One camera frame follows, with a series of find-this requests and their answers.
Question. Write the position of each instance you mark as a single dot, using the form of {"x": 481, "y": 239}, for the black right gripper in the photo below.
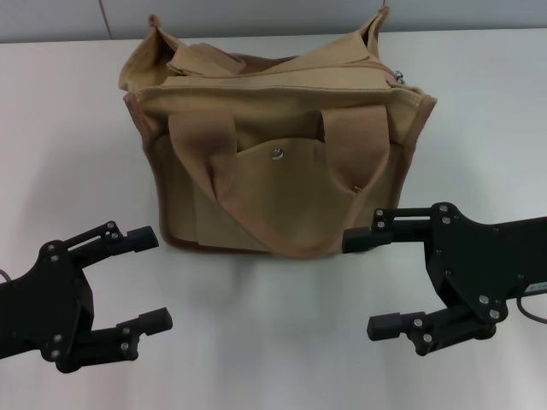
{"x": 483, "y": 260}

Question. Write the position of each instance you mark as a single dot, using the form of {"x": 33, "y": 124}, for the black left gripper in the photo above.
{"x": 47, "y": 303}

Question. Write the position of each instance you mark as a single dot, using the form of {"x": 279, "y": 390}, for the khaki canvas food bag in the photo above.
{"x": 278, "y": 205}

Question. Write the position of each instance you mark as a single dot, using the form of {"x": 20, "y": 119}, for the silver metal zipper pull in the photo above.
{"x": 399, "y": 77}

